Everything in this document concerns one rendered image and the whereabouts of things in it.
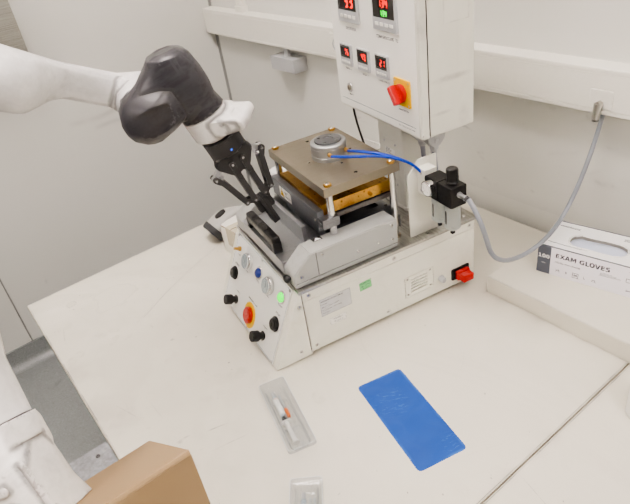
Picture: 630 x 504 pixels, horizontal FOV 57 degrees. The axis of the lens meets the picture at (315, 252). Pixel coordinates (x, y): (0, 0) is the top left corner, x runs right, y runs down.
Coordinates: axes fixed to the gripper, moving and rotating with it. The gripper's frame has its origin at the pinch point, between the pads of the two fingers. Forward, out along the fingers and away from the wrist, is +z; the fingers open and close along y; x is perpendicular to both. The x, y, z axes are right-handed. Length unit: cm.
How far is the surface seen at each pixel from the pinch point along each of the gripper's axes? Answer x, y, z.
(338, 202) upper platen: 9.9, -11.7, 3.3
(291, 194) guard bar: -0.7, -6.0, 1.5
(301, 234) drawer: 6.6, -2.0, 6.4
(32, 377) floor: -119, 111, 71
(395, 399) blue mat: 37.4, 4.7, 29.4
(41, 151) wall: -137, 46, 3
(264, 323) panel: 7.4, 16.1, 18.9
